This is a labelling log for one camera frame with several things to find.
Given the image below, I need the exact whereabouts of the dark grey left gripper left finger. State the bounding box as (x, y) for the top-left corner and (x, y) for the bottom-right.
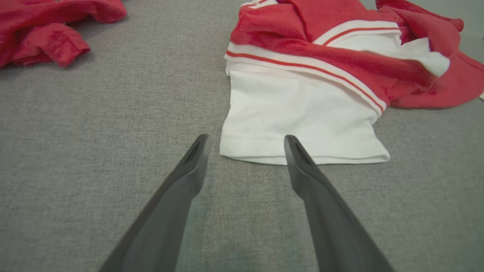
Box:
(99, 133), (211, 272)

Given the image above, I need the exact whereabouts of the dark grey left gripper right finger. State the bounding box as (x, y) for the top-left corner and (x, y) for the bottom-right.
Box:
(284, 135), (396, 272)

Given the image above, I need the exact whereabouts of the red jersey with striped trim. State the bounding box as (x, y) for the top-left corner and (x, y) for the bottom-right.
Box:
(219, 0), (484, 165)

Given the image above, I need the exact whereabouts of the red Bulls garment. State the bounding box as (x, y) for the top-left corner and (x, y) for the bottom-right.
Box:
(0, 0), (127, 69)

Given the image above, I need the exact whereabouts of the grey fabric sofa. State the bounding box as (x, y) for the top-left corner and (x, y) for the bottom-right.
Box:
(0, 0), (484, 272)

